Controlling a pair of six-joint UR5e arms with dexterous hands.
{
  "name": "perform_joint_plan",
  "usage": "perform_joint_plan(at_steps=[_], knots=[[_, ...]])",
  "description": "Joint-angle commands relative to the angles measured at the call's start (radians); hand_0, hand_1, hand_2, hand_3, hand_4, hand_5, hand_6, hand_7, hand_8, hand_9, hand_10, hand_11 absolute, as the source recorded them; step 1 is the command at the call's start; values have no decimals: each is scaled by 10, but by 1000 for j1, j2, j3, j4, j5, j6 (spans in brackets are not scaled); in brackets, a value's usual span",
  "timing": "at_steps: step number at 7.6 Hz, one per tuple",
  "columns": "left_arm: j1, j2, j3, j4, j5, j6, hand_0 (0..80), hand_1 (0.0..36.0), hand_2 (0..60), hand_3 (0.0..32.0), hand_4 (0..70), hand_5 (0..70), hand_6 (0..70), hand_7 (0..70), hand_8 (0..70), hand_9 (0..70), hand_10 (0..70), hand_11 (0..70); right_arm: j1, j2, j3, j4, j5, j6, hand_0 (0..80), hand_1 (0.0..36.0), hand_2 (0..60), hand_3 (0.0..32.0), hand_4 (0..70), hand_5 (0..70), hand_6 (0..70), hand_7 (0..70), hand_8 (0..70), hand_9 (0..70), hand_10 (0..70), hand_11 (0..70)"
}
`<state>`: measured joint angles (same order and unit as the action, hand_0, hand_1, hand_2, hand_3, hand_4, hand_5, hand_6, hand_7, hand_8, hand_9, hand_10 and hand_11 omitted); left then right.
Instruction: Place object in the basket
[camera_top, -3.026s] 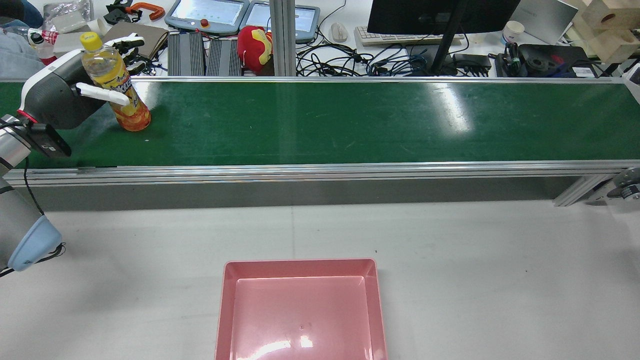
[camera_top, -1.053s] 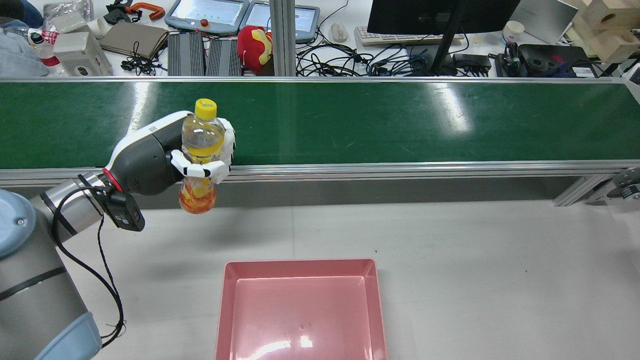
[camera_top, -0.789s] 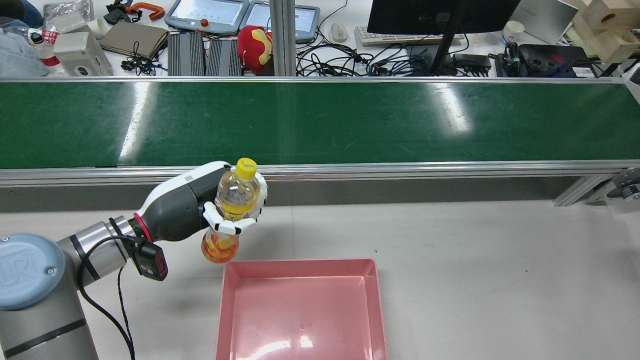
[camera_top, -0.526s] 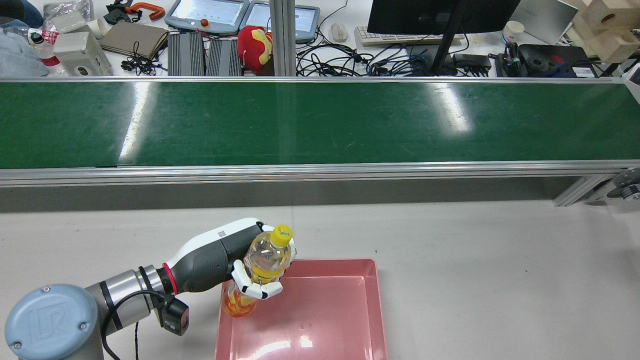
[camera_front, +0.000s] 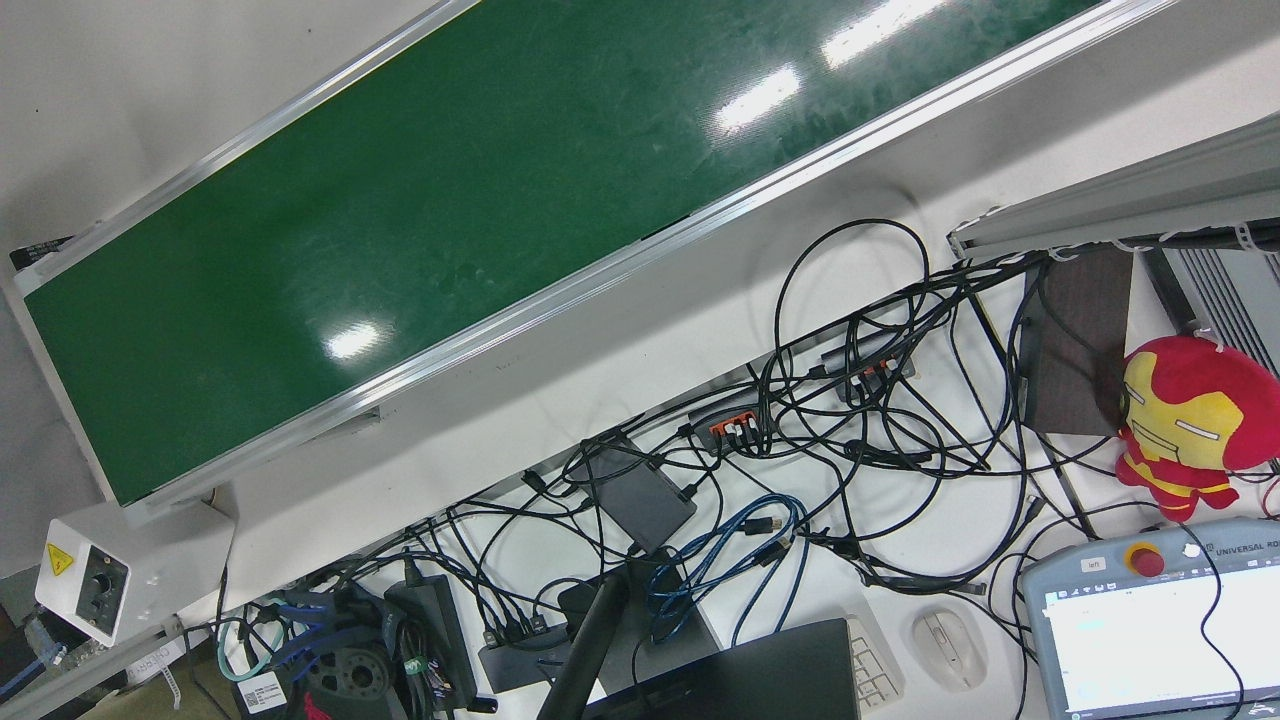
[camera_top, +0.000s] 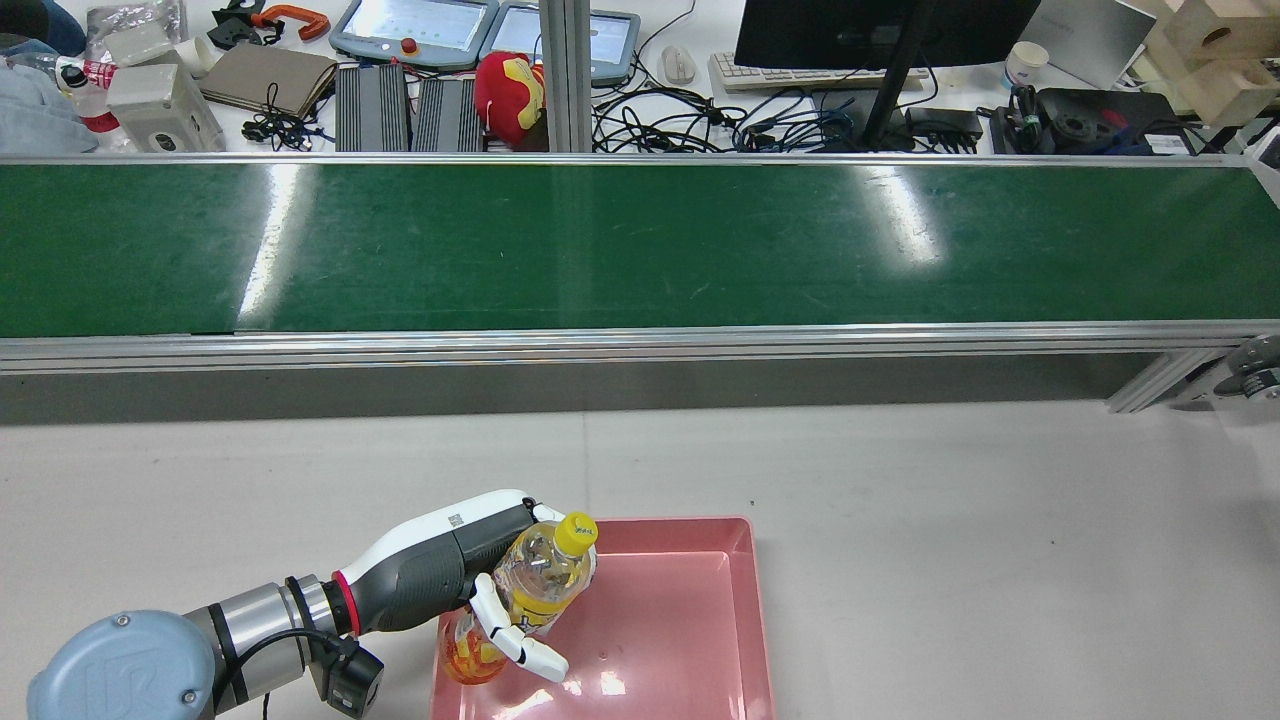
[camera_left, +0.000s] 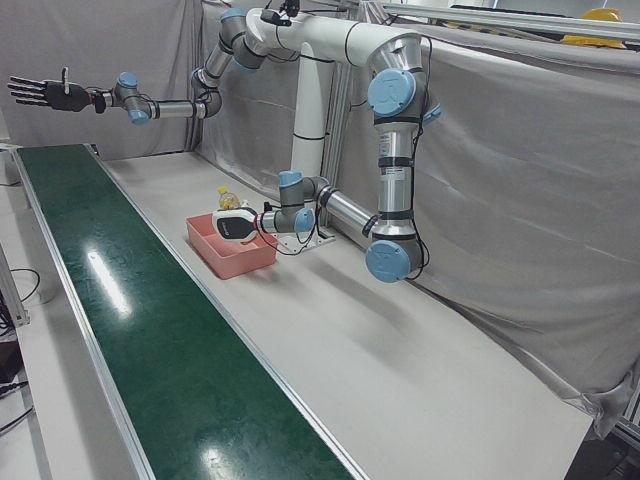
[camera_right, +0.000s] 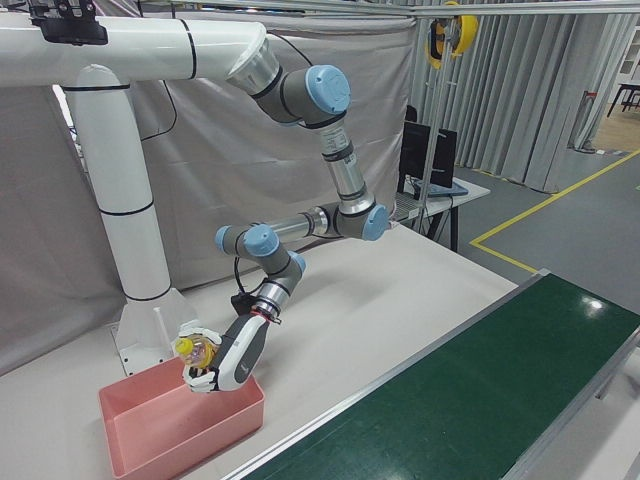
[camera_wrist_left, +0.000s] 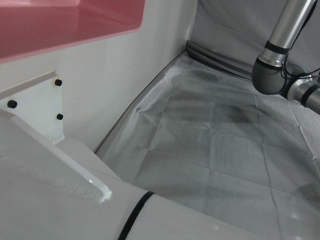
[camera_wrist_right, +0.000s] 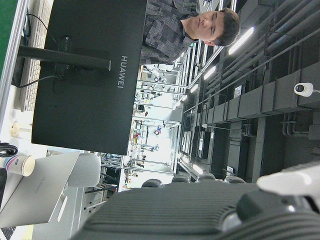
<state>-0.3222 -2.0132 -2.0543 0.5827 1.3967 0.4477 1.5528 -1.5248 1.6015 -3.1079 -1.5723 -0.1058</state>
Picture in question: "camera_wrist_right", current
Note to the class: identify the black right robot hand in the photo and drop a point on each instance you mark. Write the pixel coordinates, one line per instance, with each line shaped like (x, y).
(175, 212)

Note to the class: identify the long ceiling light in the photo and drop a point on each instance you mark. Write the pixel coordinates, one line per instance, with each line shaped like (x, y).
(194, 88)
(210, 73)
(241, 40)

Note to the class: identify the silver laptop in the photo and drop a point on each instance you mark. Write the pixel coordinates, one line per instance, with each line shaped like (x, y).
(35, 195)

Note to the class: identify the black Huawei monitor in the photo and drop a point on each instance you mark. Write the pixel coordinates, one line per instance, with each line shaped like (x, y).
(87, 100)

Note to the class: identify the white paper cup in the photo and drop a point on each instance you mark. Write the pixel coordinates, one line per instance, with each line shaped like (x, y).
(21, 165)

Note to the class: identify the black keyboard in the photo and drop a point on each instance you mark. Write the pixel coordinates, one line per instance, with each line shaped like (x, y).
(6, 233)

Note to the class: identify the cream small desk item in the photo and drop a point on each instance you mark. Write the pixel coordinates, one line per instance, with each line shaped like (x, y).
(18, 128)

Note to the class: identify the person in patterned shirt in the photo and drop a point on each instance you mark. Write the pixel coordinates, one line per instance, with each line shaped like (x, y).
(162, 30)

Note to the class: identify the white keyboard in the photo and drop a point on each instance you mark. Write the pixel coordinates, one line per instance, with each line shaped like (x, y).
(35, 25)

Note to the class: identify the white security camera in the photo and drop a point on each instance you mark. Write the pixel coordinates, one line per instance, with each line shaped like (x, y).
(303, 89)

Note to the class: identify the green conveyor belt aluminium frame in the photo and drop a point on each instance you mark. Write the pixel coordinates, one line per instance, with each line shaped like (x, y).
(7, 25)

